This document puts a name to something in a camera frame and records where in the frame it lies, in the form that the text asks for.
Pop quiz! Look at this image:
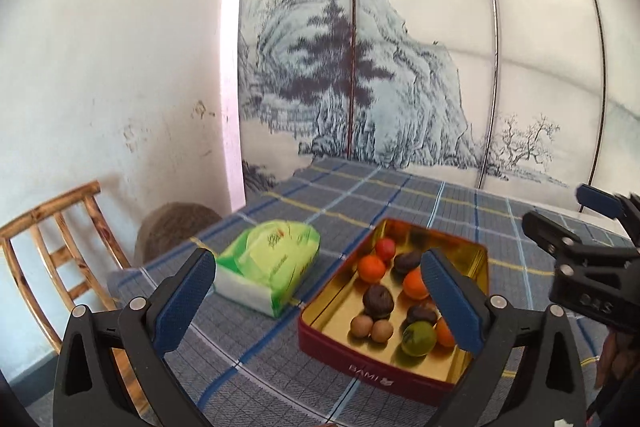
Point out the landscape painted folding screen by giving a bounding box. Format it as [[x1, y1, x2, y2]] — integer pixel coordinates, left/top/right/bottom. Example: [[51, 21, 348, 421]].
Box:
[[238, 0, 639, 210]]

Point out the large orange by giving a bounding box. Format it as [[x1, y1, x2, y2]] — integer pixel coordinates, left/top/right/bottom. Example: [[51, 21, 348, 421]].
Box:
[[435, 317, 457, 349]]

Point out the wooden chair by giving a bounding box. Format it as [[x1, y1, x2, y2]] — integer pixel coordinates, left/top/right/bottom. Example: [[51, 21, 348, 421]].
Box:
[[1, 180, 138, 404]]

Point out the plaid grey blue tablecloth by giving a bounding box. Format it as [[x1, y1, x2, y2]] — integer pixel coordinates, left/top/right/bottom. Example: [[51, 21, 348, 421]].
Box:
[[24, 156, 637, 427]]

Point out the green lime fruit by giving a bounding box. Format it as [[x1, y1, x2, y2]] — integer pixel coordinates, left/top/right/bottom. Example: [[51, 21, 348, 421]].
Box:
[[400, 321, 437, 358]]

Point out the person's right hand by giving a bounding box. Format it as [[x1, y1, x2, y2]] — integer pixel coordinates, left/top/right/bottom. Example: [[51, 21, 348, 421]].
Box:
[[594, 329, 639, 389]]

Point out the red gold toffee tin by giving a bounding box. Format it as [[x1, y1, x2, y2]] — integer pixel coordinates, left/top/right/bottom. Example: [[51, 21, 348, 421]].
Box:
[[298, 218, 488, 405]]

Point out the dark brown passion fruit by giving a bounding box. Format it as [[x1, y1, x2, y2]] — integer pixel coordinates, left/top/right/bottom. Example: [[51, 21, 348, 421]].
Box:
[[362, 284, 395, 321]]

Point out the round woven stool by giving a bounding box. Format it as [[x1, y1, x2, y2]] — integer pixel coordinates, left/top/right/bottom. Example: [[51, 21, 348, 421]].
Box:
[[134, 202, 221, 265]]

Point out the small orange tangerine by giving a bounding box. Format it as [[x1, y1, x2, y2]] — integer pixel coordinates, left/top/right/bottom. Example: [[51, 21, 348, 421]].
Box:
[[357, 254, 386, 284]]

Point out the red cherry tomato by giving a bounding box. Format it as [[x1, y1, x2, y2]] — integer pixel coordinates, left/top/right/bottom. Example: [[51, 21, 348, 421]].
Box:
[[385, 220, 410, 243], [374, 237, 396, 263]]

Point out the orange mandarin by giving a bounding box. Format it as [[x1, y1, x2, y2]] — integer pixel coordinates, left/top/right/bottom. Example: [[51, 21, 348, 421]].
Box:
[[402, 268, 430, 301]]

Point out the green tissue pack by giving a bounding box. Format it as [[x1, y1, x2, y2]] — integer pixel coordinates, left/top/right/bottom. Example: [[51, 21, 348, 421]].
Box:
[[213, 220, 321, 317]]

